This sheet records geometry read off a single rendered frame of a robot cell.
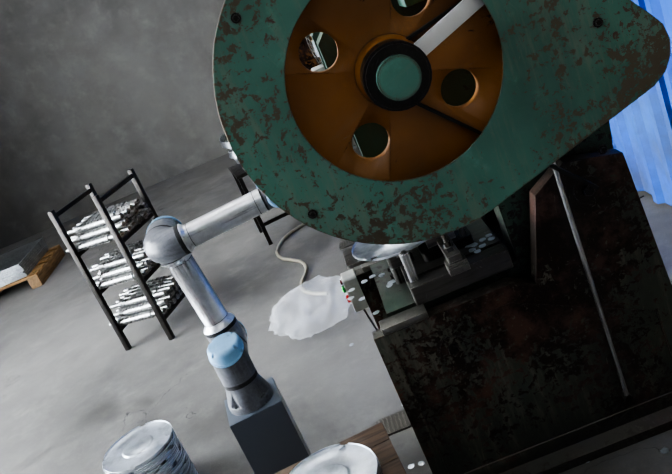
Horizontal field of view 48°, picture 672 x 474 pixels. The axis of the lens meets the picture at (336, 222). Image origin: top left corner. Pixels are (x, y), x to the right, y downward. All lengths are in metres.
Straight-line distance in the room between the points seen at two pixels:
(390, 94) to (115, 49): 7.43
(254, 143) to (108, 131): 7.43
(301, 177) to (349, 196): 0.12
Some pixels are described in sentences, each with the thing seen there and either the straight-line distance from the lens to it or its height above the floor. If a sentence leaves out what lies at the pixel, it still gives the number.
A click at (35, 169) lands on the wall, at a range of 9.45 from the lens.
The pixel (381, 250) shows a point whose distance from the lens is 2.28.
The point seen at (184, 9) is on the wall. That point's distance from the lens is 8.83.
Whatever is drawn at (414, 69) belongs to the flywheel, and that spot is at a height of 1.34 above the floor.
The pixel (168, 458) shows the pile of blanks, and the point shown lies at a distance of 3.03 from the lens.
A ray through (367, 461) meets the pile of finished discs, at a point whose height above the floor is 0.38.
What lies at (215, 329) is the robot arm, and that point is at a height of 0.69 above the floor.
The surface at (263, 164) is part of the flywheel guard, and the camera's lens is 1.75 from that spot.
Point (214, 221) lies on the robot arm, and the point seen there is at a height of 1.06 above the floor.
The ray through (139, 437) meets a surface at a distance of 3.15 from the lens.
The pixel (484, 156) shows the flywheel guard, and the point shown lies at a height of 1.07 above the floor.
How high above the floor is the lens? 1.63
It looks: 19 degrees down
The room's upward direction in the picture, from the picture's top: 23 degrees counter-clockwise
